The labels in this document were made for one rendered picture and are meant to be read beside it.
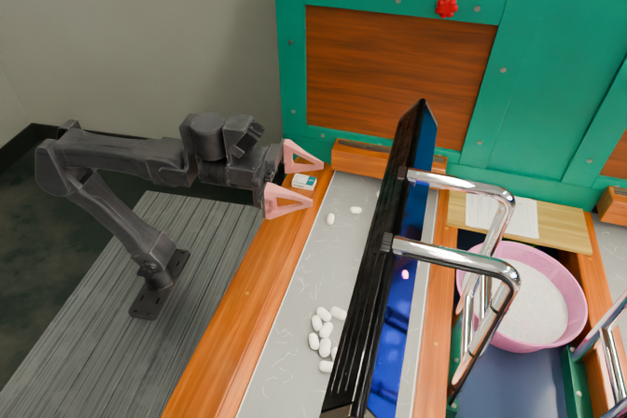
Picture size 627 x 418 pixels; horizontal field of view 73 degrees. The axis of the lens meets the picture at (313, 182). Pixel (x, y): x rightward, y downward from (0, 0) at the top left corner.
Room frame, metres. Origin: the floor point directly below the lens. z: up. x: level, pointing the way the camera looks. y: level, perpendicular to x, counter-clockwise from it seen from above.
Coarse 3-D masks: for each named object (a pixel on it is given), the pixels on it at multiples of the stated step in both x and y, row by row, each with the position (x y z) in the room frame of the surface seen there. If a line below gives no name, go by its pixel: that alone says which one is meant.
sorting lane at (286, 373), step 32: (352, 192) 0.86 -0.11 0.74; (320, 224) 0.74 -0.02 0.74; (352, 224) 0.74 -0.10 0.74; (320, 256) 0.64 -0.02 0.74; (352, 256) 0.64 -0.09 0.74; (288, 288) 0.55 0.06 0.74; (320, 288) 0.55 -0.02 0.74; (352, 288) 0.55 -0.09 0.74; (416, 288) 0.55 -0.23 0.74; (288, 320) 0.47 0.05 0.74; (416, 320) 0.47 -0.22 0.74; (288, 352) 0.40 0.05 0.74; (416, 352) 0.40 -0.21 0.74; (256, 384) 0.34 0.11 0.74; (288, 384) 0.34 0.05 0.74; (320, 384) 0.34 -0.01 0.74; (256, 416) 0.28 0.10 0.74; (288, 416) 0.28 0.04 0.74
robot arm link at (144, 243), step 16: (80, 176) 0.63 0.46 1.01; (96, 176) 0.64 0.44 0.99; (80, 192) 0.60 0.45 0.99; (96, 192) 0.61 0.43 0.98; (112, 192) 0.64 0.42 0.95; (96, 208) 0.60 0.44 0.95; (112, 208) 0.61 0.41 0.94; (128, 208) 0.63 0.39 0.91; (112, 224) 0.60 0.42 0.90; (128, 224) 0.60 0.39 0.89; (144, 224) 0.63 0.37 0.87; (128, 240) 0.59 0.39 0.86; (144, 240) 0.60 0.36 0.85; (160, 240) 0.62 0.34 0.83; (144, 256) 0.58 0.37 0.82; (160, 256) 0.59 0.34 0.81; (160, 272) 0.57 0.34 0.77
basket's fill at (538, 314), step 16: (528, 272) 0.60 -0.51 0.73; (464, 288) 0.56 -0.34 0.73; (496, 288) 0.55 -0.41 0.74; (528, 288) 0.55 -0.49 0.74; (544, 288) 0.55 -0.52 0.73; (512, 304) 0.51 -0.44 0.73; (528, 304) 0.51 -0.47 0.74; (544, 304) 0.52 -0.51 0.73; (560, 304) 0.52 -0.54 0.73; (512, 320) 0.48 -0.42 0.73; (528, 320) 0.48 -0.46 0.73; (544, 320) 0.47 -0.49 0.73; (560, 320) 0.48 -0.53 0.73; (512, 336) 0.44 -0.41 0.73; (528, 336) 0.44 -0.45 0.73; (544, 336) 0.44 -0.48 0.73; (560, 336) 0.44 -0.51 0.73
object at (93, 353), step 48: (192, 240) 0.75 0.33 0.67; (240, 240) 0.75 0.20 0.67; (96, 288) 0.60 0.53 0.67; (192, 288) 0.60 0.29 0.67; (48, 336) 0.47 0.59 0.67; (96, 336) 0.47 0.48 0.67; (144, 336) 0.47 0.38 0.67; (192, 336) 0.47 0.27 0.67; (48, 384) 0.37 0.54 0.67; (96, 384) 0.37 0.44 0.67; (144, 384) 0.37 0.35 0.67
